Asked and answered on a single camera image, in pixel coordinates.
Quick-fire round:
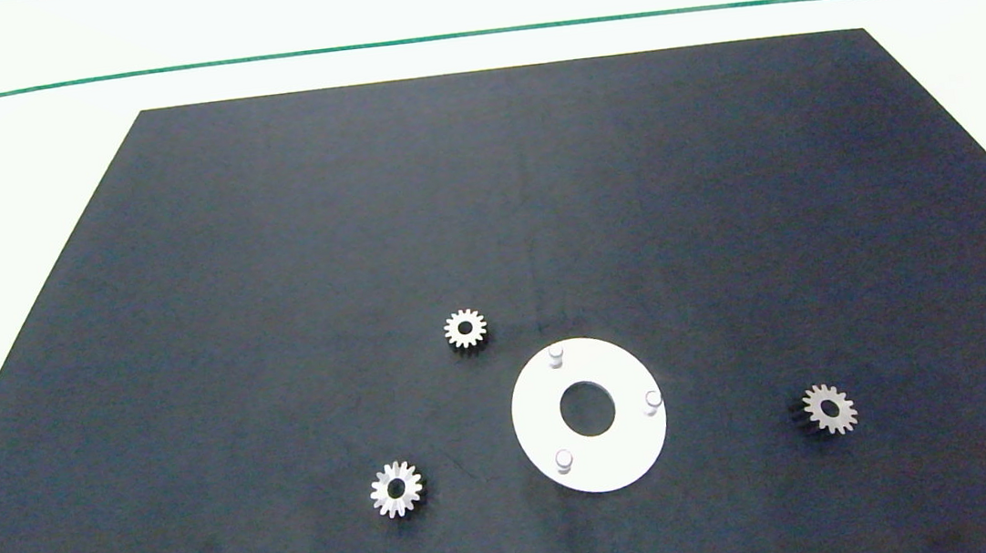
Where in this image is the small steel planetary gear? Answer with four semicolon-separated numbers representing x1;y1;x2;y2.
367;459;427;521
789;381;860;440
443;307;490;352

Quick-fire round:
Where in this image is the round white plate with pins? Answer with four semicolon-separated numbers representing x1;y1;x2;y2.
505;329;674;502

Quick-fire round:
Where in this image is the dark rectangular work mat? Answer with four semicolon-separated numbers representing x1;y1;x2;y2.
0;15;986;553

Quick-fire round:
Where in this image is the thin green tape line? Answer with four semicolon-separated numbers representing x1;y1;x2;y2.
0;0;986;108

